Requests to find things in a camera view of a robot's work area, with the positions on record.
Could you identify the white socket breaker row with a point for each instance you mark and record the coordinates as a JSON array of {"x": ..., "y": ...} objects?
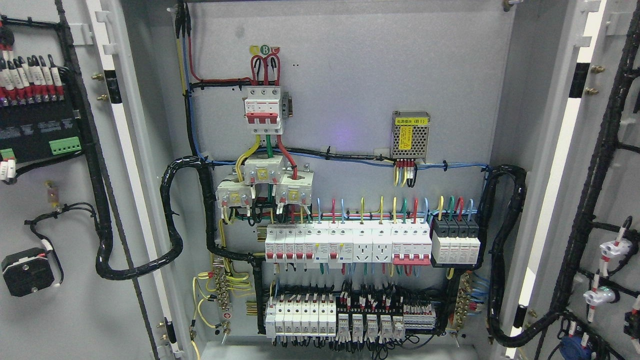
[{"x": 336, "y": 243}]

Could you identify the white current transformers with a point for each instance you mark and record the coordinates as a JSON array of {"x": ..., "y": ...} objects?
[{"x": 260, "y": 172}]

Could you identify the black relay terminal row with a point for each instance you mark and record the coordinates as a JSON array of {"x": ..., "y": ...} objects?
[{"x": 348, "y": 318}]

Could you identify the grey cabinet door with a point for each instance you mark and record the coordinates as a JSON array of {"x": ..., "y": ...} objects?
[
  {"x": 84, "y": 316},
  {"x": 598, "y": 191}
]

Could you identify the black digital power meter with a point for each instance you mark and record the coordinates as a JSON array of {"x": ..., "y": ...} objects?
[{"x": 33, "y": 132}]

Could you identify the metal mesh power supply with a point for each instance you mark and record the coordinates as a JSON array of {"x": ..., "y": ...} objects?
[{"x": 410, "y": 130}]

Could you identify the red three pole main breaker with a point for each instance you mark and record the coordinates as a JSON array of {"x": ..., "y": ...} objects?
[{"x": 263, "y": 110}]

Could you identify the black white surge protector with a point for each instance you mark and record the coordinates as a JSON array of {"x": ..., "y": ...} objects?
[{"x": 455, "y": 243}]

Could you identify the grey electrical cabinet body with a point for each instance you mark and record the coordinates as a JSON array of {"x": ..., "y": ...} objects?
[{"x": 494, "y": 82}]

